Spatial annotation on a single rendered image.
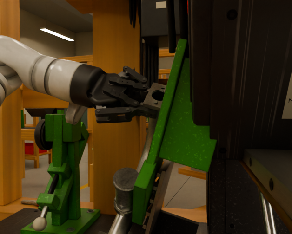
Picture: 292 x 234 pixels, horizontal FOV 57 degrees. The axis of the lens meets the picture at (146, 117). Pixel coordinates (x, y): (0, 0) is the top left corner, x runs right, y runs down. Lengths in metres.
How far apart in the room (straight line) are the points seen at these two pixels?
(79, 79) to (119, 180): 0.19
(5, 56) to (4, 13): 0.46
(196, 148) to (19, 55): 0.35
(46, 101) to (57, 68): 0.47
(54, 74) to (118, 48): 0.32
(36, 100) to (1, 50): 0.45
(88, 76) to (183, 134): 0.20
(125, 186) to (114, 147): 0.41
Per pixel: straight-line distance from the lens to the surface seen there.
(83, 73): 0.48
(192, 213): 0.84
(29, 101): 0.99
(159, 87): 0.46
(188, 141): 0.37
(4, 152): 0.96
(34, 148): 5.87
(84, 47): 12.66
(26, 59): 0.54
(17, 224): 0.78
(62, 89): 0.49
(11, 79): 0.59
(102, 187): 0.81
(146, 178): 0.35
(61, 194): 0.66
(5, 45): 0.57
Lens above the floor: 1.18
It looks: 2 degrees down
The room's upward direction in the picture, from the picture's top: straight up
